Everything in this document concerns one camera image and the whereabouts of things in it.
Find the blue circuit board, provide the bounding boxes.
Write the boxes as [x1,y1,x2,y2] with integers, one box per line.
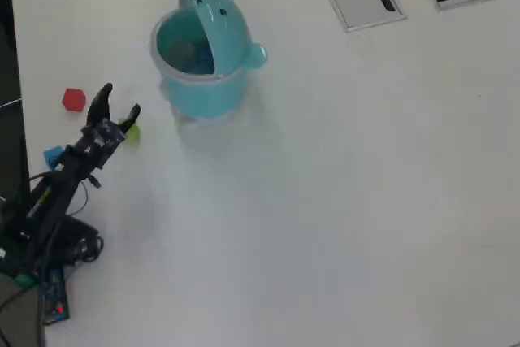
[40,267,71,326]

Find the teal bin with swing lid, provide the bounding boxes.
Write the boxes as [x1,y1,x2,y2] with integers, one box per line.
[149,0,270,123]

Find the thin black arm wires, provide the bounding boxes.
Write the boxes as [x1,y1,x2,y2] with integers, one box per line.
[67,175,102,216]

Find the red lego block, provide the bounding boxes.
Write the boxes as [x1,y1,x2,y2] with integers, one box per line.
[61,87,88,113]

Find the black power cable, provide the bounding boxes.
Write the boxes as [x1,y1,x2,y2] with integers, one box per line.
[0,281,46,347]

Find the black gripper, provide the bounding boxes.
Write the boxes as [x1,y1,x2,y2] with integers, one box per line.
[67,82,142,172]

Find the green lego block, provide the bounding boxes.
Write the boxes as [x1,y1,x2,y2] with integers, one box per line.
[117,118,141,145]

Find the blue lego block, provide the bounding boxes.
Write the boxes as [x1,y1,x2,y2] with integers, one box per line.
[43,145,68,171]

